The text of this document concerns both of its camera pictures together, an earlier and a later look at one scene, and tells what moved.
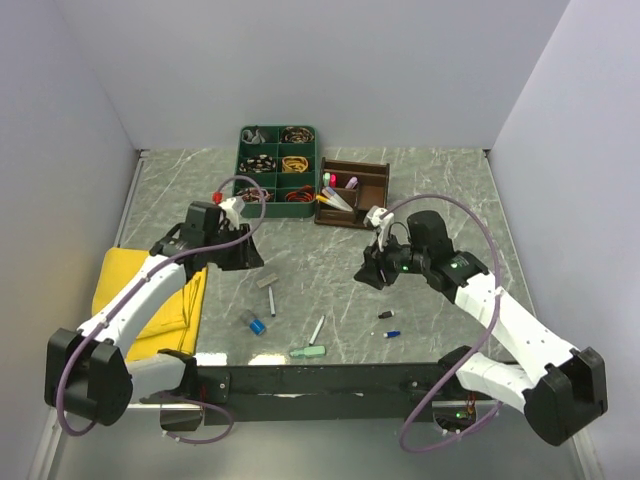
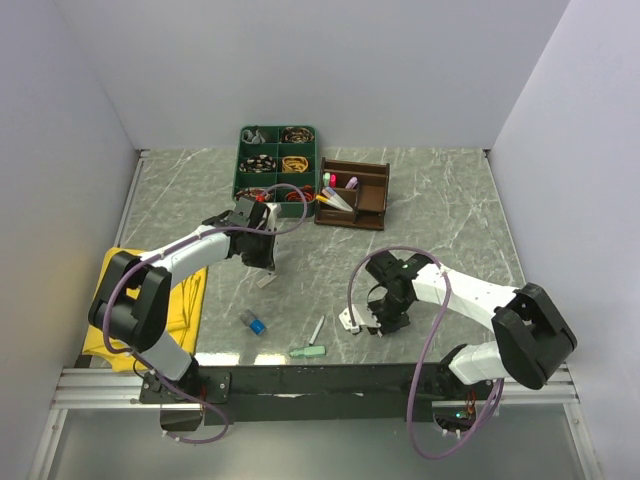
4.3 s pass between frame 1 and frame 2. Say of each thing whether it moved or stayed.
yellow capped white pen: stayed
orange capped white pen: stayed
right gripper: moved
